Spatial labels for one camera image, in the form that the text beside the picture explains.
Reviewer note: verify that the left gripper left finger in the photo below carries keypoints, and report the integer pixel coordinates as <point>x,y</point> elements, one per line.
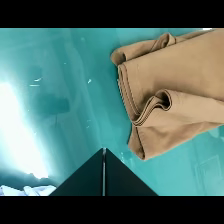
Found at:
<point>85,180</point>

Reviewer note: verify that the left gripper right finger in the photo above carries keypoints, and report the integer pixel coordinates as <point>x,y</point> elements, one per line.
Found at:
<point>125,180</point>

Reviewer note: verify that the tan T-shirt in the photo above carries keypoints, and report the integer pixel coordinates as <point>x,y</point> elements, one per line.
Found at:
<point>180,83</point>

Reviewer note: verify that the white garment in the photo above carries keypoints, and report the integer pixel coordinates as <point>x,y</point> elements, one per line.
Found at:
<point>28,190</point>

